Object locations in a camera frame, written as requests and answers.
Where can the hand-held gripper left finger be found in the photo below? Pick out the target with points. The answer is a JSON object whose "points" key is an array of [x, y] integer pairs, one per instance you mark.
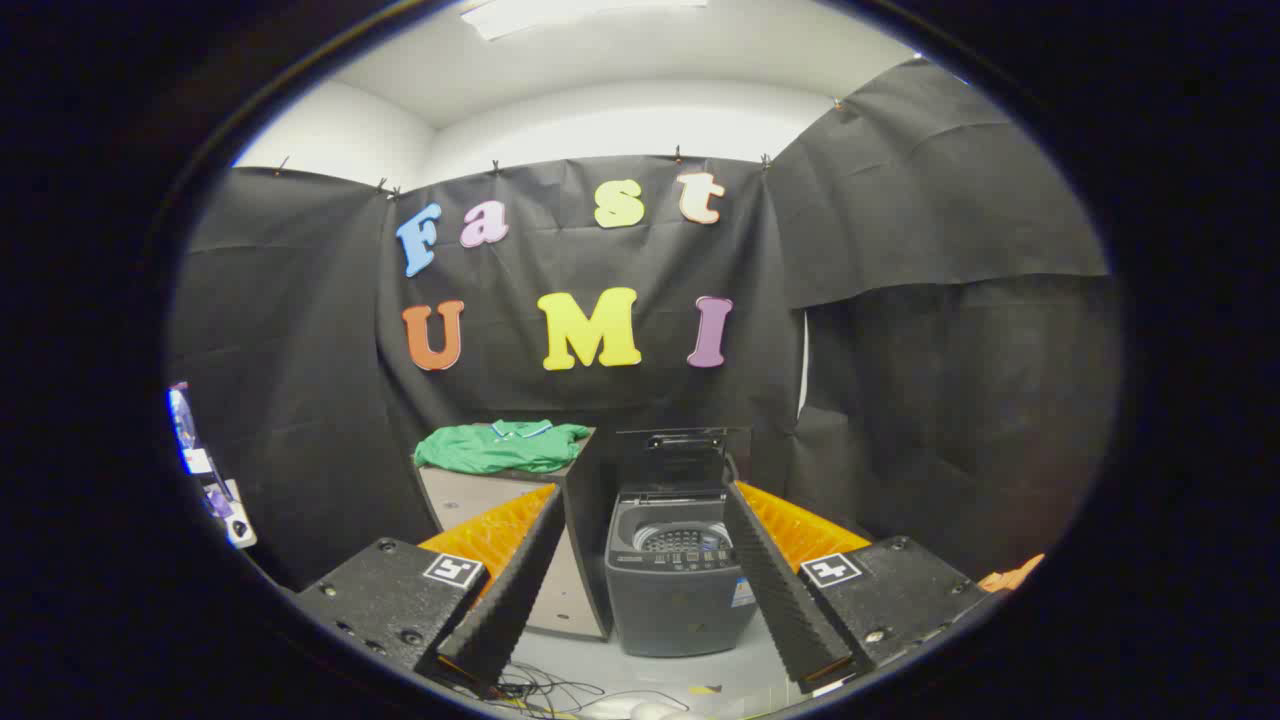
{"points": [[505, 600]]}

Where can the grey washing machine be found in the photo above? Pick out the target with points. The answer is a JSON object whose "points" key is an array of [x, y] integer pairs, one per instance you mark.
{"points": [[675, 600]]}

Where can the black backdrop cloth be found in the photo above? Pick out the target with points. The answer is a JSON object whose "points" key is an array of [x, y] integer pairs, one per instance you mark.
{"points": [[620, 400]]}

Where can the orange object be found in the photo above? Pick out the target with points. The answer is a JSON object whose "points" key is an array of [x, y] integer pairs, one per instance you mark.
{"points": [[1012, 575]]}

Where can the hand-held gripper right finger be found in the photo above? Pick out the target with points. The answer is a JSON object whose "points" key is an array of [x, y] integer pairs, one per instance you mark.
{"points": [[785, 600]]}

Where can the green polo shirt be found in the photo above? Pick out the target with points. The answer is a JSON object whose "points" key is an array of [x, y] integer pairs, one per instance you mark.
{"points": [[500, 448]]}

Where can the grey cabinet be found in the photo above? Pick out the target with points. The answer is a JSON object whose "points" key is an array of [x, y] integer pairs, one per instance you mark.
{"points": [[585, 560]]}

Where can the purple and white packaging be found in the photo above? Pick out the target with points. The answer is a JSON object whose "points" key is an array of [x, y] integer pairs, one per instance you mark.
{"points": [[205, 470]]}

